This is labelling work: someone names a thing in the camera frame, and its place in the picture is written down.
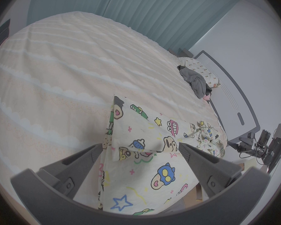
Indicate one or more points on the bed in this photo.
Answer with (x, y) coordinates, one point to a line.
(72, 78)

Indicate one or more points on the white printed pillow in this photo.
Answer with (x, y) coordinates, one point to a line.
(201, 70)

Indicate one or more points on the pale wooden cabinet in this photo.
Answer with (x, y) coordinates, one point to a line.
(247, 166)

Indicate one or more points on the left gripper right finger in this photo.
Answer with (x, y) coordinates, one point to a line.
(213, 172)

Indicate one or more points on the blue-green curtain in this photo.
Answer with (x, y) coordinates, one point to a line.
(142, 10)

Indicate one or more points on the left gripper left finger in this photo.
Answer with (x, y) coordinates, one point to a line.
(77, 170)

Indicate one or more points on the grey bedside table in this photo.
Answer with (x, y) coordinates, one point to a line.
(181, 51)

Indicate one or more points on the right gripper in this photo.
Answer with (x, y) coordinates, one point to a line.
(247, 147)

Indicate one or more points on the white printed pyjama top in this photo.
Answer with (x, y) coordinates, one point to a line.
(142, 163)

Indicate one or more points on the grey garment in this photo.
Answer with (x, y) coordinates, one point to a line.
(195, 81)

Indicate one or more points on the pile of clothes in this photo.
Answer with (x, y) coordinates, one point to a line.
(207, 97)

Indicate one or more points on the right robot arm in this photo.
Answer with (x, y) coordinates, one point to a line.
(276, 144)

